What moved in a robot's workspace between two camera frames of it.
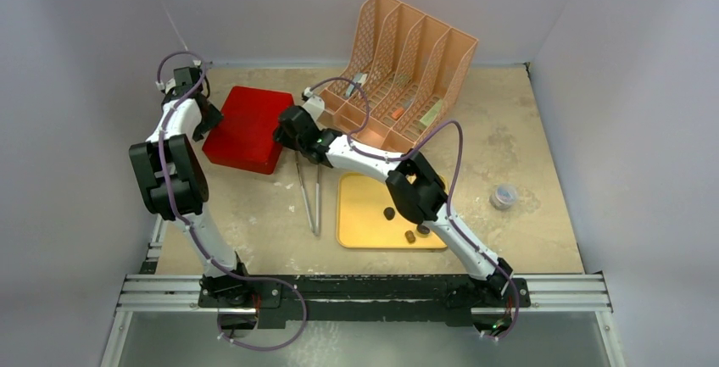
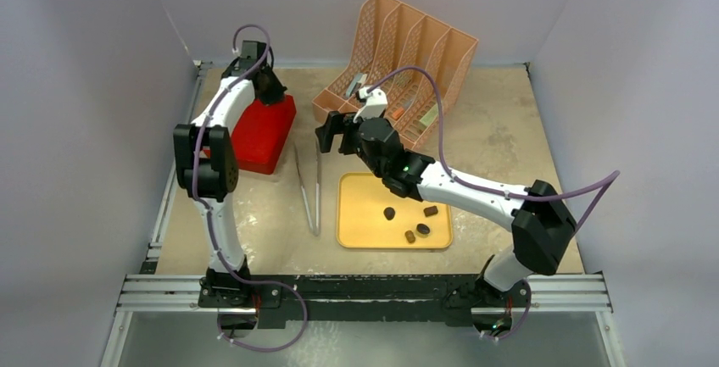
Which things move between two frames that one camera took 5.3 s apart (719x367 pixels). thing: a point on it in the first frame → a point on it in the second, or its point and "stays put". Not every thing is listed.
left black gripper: x=213 y=119 → x=278 y=89
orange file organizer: x=404 y=79 stays put
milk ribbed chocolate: x=409 y=236 stays put
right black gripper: x=306 y=149 → x=342 y=134
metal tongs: x=314 y=227 stays put
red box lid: x=244 y=136 stays put
